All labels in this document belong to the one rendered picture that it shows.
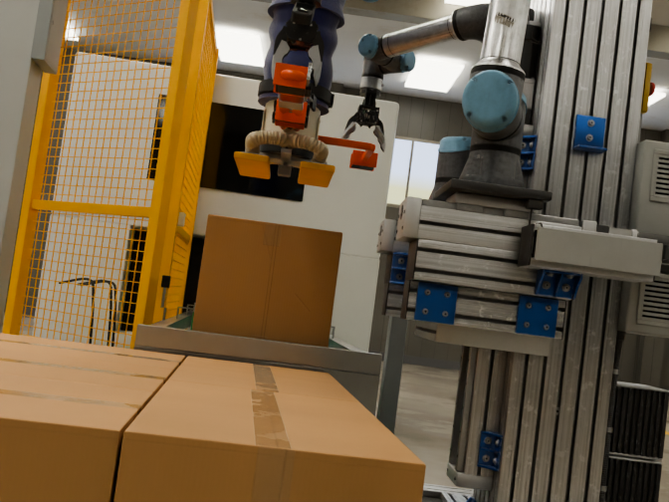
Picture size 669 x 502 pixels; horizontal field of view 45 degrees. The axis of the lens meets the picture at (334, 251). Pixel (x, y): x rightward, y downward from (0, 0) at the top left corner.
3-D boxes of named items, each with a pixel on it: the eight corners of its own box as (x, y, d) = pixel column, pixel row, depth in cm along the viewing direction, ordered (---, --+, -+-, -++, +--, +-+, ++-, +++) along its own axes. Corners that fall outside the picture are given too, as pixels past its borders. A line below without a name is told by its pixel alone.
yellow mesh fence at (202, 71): (154, 411, 454) (206, 50, 468) (172, 413, 455) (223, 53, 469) (124, 452, 338) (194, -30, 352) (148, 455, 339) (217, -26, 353)
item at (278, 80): (273, 93, 189) (276, 72, 190) (304, 97, 190) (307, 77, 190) (273, 83, 181) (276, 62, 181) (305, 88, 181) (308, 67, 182)
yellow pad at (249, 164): (239, 175, 261) (241, 159, 261) (270, 179, 261) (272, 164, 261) (233, 157, 227) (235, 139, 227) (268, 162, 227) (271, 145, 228)
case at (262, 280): (205, 339, 292) (220, 230, 294) (314, 353, 295) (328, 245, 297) (188, 350, 232) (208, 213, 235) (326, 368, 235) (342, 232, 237)
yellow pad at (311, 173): (297, 183, 262) (299, 168, 262) (328, 187, 262) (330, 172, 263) (300, 167, 228) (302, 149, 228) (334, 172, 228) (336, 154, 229)
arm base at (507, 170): (514, 199, 192) (519, 159, 193) (532, 191, 177) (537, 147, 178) (452, 191, 192) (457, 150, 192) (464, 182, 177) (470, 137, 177)
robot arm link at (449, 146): (426, 176, 234) (432, 130, 234) (450, 185, 244) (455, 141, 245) (462, 176, 226) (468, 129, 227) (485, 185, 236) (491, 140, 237)
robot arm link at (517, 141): (524, 156, 189) (530, 101, 190) (519, 143, 176) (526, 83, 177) (472, 153, 192) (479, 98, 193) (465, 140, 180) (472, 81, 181)
